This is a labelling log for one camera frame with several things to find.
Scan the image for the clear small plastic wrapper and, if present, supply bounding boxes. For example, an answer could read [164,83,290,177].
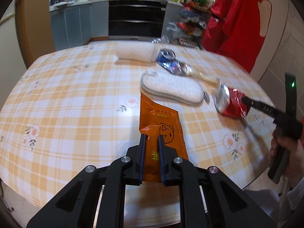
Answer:
[191,72,220,85]

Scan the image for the black built-in oven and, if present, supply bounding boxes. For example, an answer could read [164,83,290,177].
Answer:
[108,0,167,38]

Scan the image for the cream white refrigerator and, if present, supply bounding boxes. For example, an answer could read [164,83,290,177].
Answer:
[0,0,26,107]

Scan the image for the yellow plaid tablecloth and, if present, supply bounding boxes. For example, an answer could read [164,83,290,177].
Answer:
[1,41,274,207]

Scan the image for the orange snack packet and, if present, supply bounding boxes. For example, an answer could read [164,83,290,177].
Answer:
[139,94,189,183]

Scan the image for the crushed red soda can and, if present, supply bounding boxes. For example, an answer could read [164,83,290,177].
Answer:
[214,83,250,119]

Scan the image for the crushed blue soda can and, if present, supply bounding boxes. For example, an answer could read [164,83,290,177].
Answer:
[156,49,193,76]

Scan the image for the wire snack storage rack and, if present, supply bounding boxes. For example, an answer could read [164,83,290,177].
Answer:
[166,0,213,49]

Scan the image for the red hanging apron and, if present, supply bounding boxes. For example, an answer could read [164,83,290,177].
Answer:
[202,0,272,73]

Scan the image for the person's right hand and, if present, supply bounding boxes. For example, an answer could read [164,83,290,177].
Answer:
[269,117,304,179]

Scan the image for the white fuzzy insole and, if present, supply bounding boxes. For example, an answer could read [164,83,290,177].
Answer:
[140,71,204,106]

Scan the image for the grey lower kitchen cabinets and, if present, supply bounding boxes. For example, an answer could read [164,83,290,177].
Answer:
[50,1,109,51]

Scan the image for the white foam fruit net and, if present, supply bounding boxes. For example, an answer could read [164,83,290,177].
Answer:
[115,41,157,63]

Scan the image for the clear plastic bags on floor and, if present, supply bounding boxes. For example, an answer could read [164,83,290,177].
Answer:
[151,22,181,45]

